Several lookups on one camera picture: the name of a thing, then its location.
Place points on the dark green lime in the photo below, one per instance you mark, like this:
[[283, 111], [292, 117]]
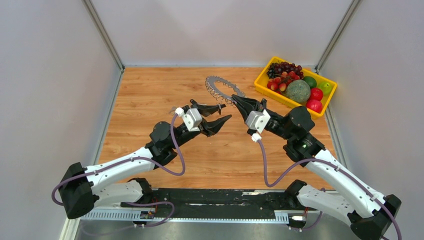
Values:
[[310, 81]]

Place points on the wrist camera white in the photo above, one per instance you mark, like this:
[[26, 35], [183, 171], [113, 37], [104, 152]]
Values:
[[256, 123], [191, 118]]

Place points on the red apple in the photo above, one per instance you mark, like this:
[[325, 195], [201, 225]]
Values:
[[316, 94]]

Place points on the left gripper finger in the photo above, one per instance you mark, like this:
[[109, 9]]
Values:
[[204, 109], [211, 128]]

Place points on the aluminium frame rail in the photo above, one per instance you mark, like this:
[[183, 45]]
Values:
[[119, 218]]

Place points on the red cherry cluster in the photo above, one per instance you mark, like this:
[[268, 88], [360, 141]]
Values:
[[281, 81]]

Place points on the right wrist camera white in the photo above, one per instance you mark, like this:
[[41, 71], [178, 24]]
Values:
[[256, 123]]

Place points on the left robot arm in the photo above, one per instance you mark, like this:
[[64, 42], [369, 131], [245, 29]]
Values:
[[84, 188]]

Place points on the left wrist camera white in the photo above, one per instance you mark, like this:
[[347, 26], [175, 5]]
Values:
[[191, 118]]

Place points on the red pomegranate fruit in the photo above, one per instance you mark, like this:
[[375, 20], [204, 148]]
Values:
[[314, 105]]

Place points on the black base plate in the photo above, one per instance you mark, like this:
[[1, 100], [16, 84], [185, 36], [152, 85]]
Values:
[[246, 204]]

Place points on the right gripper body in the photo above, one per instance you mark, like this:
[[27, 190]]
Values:
[[276, 126]]

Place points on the green netted melon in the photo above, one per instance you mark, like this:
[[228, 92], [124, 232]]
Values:
[[298, 91]]

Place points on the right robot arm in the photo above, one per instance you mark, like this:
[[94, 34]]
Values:
[[368, 212]]

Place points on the dark grape bunch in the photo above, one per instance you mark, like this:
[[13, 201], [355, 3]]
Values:
[[276, 69]]

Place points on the light green apple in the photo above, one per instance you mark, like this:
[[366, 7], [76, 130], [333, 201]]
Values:
[[325, 87]]

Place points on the key bunch with coloured tags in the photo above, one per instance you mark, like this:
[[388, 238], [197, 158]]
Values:
[[172, 110]]

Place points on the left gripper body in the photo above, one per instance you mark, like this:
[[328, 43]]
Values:
[[200, 127]]

